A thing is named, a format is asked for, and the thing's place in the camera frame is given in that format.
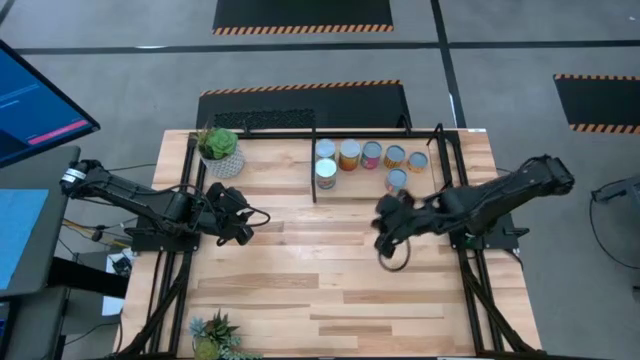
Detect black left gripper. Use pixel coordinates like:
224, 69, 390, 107
202, 182, 256, 247

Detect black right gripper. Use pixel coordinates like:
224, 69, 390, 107
372, 192, 436, 257

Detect teal red label tin can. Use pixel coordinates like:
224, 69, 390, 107
385, 167, 409, 195

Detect magenta green label tin can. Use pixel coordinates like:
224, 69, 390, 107
359, 140, 384, 171

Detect wide orange label tin can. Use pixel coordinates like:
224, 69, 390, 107
338, 138, 362, 173

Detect yellow label tin can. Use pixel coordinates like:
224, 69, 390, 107
314, 138, 337, 162

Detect green succulent in white pot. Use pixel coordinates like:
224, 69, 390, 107
196, 126, 247, 180

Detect mixed succulent arrangement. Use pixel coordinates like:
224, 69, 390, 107
188, 309, 265, 360

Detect black perforated panel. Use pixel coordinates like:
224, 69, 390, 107
212, 108, 318, 131

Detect black hazard striped floor mat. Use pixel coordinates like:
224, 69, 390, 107
195, 79, 412, 131
212, 0, 395, 36
552, 73, 640, 135

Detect white paper sheets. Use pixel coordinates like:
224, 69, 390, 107
102, 249, 136, 317

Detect black desk base beam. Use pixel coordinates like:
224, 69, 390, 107
47, 256, 130, 300

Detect dark grey desk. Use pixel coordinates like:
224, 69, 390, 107
0, 145, 82, 301

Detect light blue sheet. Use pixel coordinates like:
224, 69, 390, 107
0, 188, 50, 292

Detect grey metal stand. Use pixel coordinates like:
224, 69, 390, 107
589, 173, 640, 205

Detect computer monitor with blue screen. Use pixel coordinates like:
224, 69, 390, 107
0, 38, 102, 170

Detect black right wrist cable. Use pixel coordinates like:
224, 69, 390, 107
377, 238, 413, 273

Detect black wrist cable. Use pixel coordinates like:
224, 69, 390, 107
214, 199, 272, 246
377, 238, 413, 273

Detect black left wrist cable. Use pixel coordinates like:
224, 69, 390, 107
214, 199, 272, 246

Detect wooden shelf with black frame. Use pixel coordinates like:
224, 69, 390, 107
308, 127, 454, 211

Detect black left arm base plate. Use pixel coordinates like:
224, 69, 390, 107
130, 213, 204, 253

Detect black aluminium rig frame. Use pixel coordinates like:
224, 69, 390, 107
115, 127, 549, 360

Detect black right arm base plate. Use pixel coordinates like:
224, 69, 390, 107
446, 209, 531, 251

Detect black floor cable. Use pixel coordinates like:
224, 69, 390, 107
588, 192, 640, 271

